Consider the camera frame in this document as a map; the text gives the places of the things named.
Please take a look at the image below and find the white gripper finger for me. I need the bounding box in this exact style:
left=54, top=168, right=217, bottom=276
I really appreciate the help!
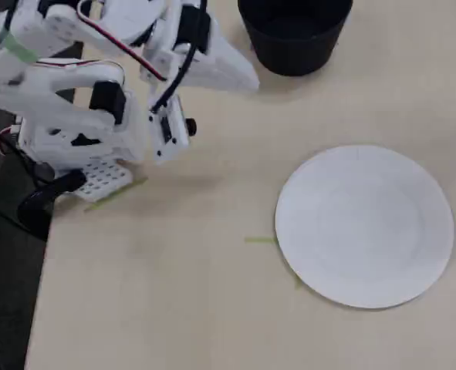
left=181, top=22, right=261, bottom=93

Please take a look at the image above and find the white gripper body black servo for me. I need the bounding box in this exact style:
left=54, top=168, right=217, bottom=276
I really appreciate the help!
left=140, top=0, right=214, bottom=85

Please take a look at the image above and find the black round bin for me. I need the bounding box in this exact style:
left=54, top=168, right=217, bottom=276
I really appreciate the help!
left=237, top=0, right=354, bottom=77

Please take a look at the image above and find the green tape band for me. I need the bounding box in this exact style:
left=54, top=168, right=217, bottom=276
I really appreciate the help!
left=2, top=32, right=39, bottom=62

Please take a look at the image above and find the white paper plate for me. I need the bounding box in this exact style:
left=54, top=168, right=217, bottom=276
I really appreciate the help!
left=274, top=144, right=456, bottom=310

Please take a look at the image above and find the black table clamp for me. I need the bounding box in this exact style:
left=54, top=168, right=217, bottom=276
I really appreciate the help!
left=17, top=163, right=88, bottom=241

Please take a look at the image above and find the thick black camera cable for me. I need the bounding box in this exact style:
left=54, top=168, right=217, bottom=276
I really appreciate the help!
left=150, top=0, right=209, bottom=113

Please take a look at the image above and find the red white servo wire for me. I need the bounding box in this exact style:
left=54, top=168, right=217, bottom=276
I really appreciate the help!
left=76, top=0, right=167, bottom=82
left=34, top=59, right=125, bottom=86

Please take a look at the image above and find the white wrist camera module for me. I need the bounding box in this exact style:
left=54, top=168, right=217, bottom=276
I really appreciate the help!
left=148, top=94, right=198, bottom=165

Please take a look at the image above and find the white perforated base plate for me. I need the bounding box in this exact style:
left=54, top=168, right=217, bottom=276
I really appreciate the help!
left=72, top=158, right=135, bottom=203

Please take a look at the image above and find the black power cable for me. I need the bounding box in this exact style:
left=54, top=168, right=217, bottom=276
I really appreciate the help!
left=0, top=125, right=55, bottom=186

